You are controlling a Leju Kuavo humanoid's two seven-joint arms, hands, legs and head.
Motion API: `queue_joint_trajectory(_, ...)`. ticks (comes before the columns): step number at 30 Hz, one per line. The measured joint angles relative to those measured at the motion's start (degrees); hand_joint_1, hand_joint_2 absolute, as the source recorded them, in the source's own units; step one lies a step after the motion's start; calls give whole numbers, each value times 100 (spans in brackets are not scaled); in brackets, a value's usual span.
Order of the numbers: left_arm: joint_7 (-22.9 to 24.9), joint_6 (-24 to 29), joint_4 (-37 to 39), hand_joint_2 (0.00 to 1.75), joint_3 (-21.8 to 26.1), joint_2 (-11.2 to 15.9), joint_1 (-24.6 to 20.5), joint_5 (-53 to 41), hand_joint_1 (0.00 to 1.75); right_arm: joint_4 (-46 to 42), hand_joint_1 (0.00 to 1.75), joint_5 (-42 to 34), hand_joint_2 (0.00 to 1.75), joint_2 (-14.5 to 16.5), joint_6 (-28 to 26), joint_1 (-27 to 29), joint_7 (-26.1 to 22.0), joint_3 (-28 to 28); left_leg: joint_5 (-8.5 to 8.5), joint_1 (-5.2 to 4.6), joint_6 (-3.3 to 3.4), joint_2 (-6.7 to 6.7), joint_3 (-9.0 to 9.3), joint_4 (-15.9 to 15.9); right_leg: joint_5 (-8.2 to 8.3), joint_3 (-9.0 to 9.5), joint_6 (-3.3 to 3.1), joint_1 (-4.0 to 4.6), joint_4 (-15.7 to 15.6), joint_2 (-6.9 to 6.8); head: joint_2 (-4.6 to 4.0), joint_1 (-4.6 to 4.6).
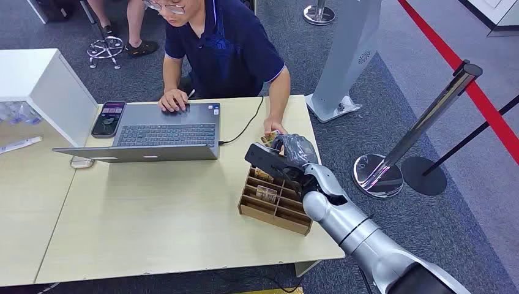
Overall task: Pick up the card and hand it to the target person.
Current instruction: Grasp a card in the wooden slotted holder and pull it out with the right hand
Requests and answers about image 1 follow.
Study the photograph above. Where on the yellow box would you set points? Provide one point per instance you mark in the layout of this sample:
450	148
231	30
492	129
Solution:
275	291

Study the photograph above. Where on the chrome stanchion base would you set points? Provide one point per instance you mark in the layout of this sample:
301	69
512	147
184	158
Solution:
319	14

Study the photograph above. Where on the red barrier belt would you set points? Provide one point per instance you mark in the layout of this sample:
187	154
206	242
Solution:
454	61

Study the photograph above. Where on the person's left hand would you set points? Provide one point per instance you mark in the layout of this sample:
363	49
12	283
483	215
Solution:
275	125

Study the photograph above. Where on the white cabinet box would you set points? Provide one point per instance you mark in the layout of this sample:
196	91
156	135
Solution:
44	83

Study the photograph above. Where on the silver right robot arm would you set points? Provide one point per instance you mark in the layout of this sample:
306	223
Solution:
356	231

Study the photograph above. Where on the silver kiosk stand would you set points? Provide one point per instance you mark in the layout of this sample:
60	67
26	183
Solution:
344	52

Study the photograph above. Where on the patterned card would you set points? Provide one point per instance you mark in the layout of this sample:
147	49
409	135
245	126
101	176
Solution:
263	175
266	194
268	139

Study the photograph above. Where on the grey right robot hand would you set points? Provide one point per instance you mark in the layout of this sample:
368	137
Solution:
298	149

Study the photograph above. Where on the clear plastic bag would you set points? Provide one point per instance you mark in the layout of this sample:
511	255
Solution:
20	113

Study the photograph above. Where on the grey laptop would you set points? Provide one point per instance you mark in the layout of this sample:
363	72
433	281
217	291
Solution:
166	134

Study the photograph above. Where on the person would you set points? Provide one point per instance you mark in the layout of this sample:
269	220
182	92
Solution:
227	48
136	24

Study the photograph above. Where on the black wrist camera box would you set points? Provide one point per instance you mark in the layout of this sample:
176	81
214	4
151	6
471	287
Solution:
265	159

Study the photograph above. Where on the black stanchion post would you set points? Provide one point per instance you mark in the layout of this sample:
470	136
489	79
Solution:
423	176

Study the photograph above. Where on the person's right forearm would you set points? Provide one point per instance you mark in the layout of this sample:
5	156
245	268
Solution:
172	75

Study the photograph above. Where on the chrome stanchion post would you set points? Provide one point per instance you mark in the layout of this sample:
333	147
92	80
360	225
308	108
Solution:
421	121

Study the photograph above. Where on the chrome stool base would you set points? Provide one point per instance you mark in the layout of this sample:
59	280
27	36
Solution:
105	48

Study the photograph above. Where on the person's left forearm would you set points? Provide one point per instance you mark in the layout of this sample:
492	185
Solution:
280	95

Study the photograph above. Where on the eyeglasses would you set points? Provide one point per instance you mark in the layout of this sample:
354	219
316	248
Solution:
168	7

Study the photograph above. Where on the white table leg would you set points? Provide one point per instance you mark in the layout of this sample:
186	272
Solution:
305	268

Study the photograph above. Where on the black smartphone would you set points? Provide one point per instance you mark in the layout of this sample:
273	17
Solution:
108	119

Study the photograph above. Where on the person's hand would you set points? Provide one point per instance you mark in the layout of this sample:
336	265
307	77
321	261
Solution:
275	125
172	100

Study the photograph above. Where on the white tube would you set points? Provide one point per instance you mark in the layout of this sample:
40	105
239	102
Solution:
20	144

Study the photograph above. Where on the white counter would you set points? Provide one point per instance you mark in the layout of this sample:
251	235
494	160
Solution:
496	14

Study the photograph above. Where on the person's right hand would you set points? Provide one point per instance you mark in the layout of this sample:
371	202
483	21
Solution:
172	100

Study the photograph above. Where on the wooden card organizer box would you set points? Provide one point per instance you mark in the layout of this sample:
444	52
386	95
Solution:
280	211

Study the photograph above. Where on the black bag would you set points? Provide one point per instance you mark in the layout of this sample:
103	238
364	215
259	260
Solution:
54	9

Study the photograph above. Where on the white pen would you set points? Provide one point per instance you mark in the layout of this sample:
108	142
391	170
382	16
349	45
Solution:
191	94

